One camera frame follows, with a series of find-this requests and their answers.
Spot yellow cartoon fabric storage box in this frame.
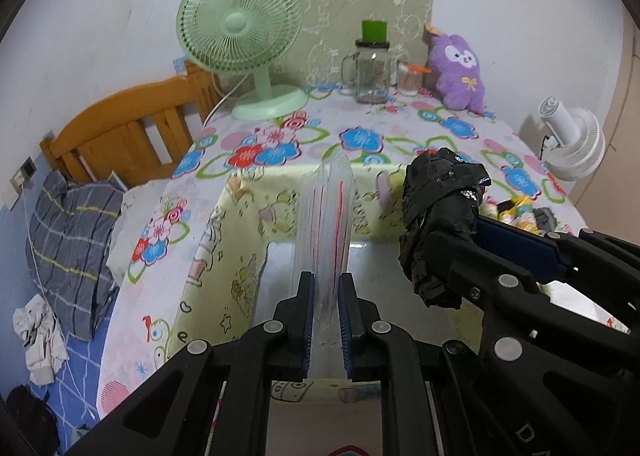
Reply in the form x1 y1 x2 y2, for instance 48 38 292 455
168 159 482 403

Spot black plastic bag roll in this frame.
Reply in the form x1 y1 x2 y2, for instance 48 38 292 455
401 147 491 309

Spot clear plastic zip bags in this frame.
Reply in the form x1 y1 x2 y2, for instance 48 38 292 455
293 153 355 379

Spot grey drawstring pouch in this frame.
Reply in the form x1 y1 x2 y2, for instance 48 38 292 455
534 207 558 235

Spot yellow white tissue pack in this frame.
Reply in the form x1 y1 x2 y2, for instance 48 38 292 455
497 196 538 234

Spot beige door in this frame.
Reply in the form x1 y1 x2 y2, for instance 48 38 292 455
570 18 639 242

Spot white standing fan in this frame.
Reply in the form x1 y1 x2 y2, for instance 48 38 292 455
520 97 606 182

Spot floral tablecloth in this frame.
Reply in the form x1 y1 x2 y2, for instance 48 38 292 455
96 87 585 415

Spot white bedding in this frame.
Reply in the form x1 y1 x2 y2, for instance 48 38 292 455
106 179 168 287

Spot small orange lid jar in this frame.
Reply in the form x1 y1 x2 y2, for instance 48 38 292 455
396 61 432 95

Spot purple plush bunny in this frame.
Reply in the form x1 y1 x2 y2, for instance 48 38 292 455
424 24 485 116

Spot glass mason jar mug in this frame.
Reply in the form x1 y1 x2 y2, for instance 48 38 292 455
341 40 392 104

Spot grey plaid pillow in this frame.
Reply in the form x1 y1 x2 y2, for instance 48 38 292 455
26 171 124 341

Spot green cup on jar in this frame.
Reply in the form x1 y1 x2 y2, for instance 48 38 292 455
361 20 387 44

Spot crumpled white cloth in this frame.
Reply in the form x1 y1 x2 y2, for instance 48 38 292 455
12 294 68 387

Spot green patterned board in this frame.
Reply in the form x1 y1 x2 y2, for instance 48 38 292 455
279 0 434 86

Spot green desk fan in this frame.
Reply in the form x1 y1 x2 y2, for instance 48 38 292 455
176 0 308 121

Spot wall power socket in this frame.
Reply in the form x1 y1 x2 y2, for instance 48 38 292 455
11 157 37 195

